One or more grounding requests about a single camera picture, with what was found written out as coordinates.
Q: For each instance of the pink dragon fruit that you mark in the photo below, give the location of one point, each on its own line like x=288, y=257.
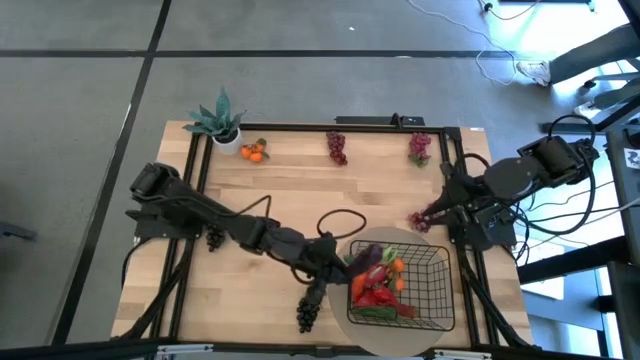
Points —
x=377, y=276

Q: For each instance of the pink grape bunch green leaf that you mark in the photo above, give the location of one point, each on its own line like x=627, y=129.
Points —
x=419, y=145

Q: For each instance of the green cucumber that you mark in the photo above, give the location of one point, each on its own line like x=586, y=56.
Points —
x=377, y=313

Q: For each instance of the black desk leg beam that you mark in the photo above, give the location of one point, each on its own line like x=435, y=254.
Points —
x=575, y=128

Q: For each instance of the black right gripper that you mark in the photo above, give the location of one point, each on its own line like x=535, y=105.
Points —
x=462, y=205

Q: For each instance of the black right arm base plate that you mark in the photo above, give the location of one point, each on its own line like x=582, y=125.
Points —
x=500, y=237

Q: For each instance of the green plant in white pot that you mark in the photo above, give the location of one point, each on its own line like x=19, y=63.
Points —
x=228, y=145

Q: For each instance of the grey office chair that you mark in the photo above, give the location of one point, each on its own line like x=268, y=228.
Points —
x=620, y=95

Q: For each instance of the black floor beam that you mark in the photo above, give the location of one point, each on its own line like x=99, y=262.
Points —
x=565, y=260

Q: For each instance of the grey side table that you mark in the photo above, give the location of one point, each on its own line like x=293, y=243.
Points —
x=622, y=180

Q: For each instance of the person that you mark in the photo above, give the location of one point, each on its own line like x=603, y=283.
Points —
x=590, y=55

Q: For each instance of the black mounting bar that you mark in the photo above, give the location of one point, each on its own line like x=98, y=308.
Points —
x=365, y=120

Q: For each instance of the black crossbeam silver brackets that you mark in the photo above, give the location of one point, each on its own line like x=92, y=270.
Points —
x=275, y=351

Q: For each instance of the black grape bunch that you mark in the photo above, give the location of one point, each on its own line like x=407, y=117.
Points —
x=215, y=239
x=307, y=312

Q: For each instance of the dark red grape bunch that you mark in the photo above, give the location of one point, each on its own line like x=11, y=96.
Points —
x=337, y=150
x=419, y=222

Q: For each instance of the mandarin cluster with green leaves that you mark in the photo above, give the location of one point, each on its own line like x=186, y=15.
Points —
x=256, y=156
x=400, y=284

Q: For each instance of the dark stand foot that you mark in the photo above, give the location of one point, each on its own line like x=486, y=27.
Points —
x=15, y=231

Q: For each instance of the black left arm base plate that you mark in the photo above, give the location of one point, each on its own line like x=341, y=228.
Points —
x=150, y=227

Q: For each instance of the white marker tag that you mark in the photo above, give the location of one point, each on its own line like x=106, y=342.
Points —
x=632, y=159

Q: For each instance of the black aluminium table frame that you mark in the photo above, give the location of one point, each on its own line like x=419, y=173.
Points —
x=300, y=127

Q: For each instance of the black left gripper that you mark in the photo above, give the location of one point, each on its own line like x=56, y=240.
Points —
x=325, y=257

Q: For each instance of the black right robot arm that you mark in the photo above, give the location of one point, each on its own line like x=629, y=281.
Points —
x=510, y=177

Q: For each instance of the dark purple eggplant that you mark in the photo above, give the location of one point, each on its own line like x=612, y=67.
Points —
x=370, y=256

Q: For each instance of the orange carrot with green leaves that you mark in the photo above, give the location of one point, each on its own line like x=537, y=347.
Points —
x=359, y=287

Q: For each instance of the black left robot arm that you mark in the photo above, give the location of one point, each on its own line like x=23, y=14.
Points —
x=200, y=207

